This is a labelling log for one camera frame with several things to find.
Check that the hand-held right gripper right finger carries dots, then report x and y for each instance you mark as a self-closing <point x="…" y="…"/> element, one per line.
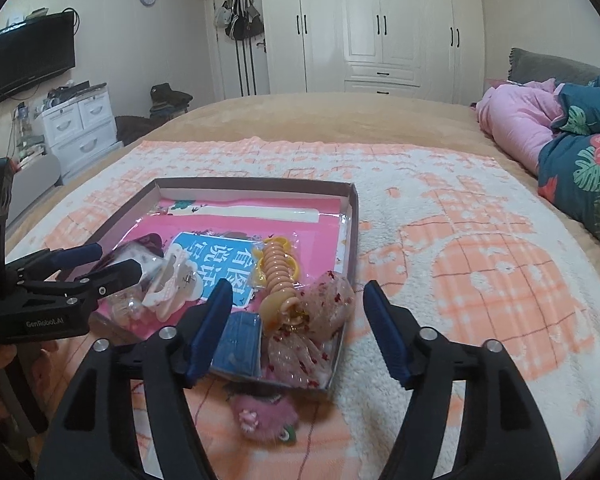
<point x="385" y="332"/>

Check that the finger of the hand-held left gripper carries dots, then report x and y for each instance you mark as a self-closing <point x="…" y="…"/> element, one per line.
<point x="65" y="256"/>
<point x="110" y="277"/>

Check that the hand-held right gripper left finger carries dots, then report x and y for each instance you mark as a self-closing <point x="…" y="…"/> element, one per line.
<point x="211" y="330"/>

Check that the clear plastic bag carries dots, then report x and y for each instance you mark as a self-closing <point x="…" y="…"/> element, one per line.
<point x="122" y="305"/>

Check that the blue packet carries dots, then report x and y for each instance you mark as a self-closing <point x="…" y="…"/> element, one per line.
<point x="240" y="345"/>

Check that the cream hair claw clip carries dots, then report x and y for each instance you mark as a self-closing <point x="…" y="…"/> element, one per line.
<point x="177" y="287"/>

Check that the shallow brown cardboard box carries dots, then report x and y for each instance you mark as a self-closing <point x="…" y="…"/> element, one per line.
<point x="347" y="260"/>

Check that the pink picture book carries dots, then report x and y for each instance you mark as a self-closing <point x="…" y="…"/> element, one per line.
<point x="230" y="232"/>

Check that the orange white checked blanket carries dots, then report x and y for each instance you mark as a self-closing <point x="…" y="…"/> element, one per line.
<point x="480" y="285"/>

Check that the white drawer cabinet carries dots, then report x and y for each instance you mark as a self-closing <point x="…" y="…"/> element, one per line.
<point x="80" y="130"/>

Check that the cluttered shelf rack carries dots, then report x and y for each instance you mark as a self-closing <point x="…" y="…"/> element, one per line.
<point x="27" y="130"/>

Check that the dark brown bag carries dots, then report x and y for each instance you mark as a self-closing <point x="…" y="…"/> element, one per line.
<point x="132" y="130"/>

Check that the dark clothes pile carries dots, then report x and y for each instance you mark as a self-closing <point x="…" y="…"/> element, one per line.
<point x="170" y="100"/>

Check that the white door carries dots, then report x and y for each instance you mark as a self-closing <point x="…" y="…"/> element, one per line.
<point x="215" y="70"/>

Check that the pink quilt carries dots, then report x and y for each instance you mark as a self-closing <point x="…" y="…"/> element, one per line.
<point x="520" y="120"/>

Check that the teal floral quilt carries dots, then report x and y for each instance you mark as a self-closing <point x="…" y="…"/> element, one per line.
<point x="585" y="160"/>

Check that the hanging bags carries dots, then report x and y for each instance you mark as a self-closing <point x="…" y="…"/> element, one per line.
<point x="240" y="20"/>

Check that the white wardrobe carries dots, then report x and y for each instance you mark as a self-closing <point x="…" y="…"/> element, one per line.
<point x="380" y="25"/>

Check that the grey pillow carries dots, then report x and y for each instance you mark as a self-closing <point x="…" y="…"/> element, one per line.
<point x="545" y="65"/>

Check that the black wall television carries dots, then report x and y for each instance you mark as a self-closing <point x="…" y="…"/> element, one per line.
<point x="30" y="57"/>

